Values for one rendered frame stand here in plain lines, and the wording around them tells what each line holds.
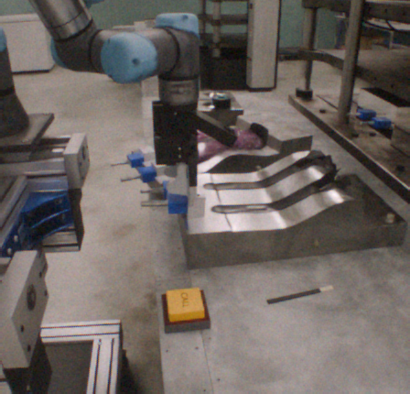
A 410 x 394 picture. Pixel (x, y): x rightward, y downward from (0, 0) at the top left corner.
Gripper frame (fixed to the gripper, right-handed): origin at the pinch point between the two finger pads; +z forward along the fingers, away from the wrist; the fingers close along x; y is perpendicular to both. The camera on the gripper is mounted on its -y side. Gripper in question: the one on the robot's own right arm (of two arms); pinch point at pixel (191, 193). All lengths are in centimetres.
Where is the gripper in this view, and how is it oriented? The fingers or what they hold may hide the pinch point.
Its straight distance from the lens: 83.4
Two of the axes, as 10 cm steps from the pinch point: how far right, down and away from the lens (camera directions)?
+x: 1.6, 4.6, -8.7
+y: -9.9, 0.8, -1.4
